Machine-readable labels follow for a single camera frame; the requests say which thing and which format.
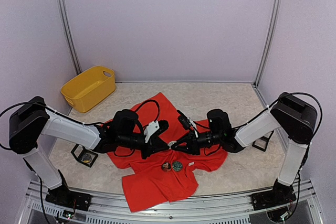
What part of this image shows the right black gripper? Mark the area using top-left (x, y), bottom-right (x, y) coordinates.
top-left (171, 129), bottom-right (223, 154)

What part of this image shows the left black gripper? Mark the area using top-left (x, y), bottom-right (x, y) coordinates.
top-left (118, 133), bottom-right (170, 160)

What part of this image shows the red t-shirt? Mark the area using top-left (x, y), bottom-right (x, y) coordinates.
top-left (108, 92), bottom-right (228, 212)

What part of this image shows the black brooch box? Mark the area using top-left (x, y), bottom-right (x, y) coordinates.
top-left (70, 144), bottom-right (99, 168)
top-left (252, 131), bottom-right (274, 152)

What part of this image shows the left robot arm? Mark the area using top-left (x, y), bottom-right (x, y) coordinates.
top-left (1, 96), bottom-right (169, 211)

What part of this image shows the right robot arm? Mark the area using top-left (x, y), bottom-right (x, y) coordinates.
top-left (171, 92), bottom-right (323, 210)

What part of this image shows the orange blue round brooch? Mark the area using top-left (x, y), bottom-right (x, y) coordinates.
top-left (161, 162), bottom-right (172, 172)

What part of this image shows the green blue round brooch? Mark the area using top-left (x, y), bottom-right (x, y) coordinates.
top-left (172, 161), bottom-right (183, 172)

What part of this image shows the yellow plastic basket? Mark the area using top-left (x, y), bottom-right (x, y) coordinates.
top-left (60, 66), bottom-right (116, 113)

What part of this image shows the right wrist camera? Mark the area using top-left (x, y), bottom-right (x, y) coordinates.
top-left (177, 110), bottom-right (199, 138)

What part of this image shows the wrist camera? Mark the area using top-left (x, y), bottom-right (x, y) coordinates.
top-left (177, 110), bottom-right (199, 138)
top-left (144, 120), bottom-right (169, 143)

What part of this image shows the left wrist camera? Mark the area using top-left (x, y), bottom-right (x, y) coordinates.
top-left (144, 120), bottom-right (169, 143)

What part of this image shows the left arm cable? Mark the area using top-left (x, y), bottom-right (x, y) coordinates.
top-left (0, 99), bottom-right (161, 158)

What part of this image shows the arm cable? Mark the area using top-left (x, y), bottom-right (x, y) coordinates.
top-left (0, 99), bottom-right (161, 158)
top-left (177, 92), bottom-right (325, 156)

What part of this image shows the front aluminium rail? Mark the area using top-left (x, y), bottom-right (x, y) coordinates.
top-left (15, 180), bottom-right (326, 224)

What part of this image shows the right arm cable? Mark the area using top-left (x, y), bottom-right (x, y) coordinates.
top-left (177, 92), bottom-right (325, 156)

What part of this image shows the right aluminium frame post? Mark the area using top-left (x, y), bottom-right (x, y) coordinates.
top-left (254, 0), bottom-right (281, 89)

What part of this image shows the aluminium frame post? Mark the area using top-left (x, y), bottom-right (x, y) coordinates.
top-left (57, 0), bottom-right (82, 75)
top-left (254, 0), bottom-right (281, 89)

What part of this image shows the left aluminium frame post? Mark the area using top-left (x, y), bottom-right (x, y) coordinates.
top-left (57, 0), bottom-right (82, 75)

